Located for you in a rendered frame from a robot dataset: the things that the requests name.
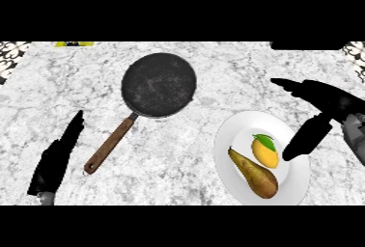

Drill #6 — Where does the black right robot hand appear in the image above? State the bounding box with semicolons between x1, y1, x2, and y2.
269;77;365;162

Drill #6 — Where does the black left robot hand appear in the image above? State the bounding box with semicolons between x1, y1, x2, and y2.
25;110;85;197

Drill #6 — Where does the white plate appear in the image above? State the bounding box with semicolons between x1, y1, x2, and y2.
212;110;311;206

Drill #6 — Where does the yellow lemon with green leaf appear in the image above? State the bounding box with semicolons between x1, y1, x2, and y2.
249;133;280;170

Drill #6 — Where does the brown pear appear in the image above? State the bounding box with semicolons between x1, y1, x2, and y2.
226;146;279;200

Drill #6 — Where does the yellow packet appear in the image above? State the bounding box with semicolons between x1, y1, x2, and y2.
54;41;96;48

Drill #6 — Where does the black pan with wooden handle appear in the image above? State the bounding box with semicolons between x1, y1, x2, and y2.
82;52;198;176

